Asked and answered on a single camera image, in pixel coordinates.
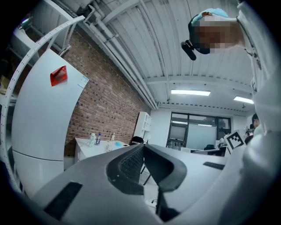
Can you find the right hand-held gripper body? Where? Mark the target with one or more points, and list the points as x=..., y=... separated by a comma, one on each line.
x=236, y=139

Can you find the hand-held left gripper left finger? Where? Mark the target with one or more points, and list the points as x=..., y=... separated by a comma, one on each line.
x=87, y=186

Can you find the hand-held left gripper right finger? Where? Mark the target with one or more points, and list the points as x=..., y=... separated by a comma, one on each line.
x=193, y=173

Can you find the white desk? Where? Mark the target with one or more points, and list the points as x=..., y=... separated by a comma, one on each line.
x=96, y=147

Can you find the person's white shirt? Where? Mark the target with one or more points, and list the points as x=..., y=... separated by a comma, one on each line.
x=263, y=114

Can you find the dark framed window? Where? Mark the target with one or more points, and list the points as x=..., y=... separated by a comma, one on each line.
x=197, y=131

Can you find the ceiling light panel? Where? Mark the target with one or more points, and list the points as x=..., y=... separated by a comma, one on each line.
x=243, y=100
x=190, y=92

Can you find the blue label bottle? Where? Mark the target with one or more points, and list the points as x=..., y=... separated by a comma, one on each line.
x=98, y=139

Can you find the white bottle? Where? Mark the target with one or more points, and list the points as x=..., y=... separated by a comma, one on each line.
x=113, y=136

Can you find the black chair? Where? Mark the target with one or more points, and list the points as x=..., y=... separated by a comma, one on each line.
x=137, y=140

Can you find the white shelf cabinet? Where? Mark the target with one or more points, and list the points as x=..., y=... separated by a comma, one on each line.
x=143, y=124

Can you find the white refrigerator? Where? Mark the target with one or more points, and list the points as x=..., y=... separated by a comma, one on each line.
x=39, y=114

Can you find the white fridge label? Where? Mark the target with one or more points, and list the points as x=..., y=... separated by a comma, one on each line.
x=83, y=81

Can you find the person's head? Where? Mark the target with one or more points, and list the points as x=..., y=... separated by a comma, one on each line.
x=219, y=35

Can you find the red fridge sticker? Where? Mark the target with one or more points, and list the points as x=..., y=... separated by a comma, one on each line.
x=58, y=75

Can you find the teal head band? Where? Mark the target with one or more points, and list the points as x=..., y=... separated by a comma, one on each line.
x=216, y=12

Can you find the white ceiling pipe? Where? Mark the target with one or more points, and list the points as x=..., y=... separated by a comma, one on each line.
x=114, y=47

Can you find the black head camera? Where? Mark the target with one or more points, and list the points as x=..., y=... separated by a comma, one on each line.
x=189, y=50

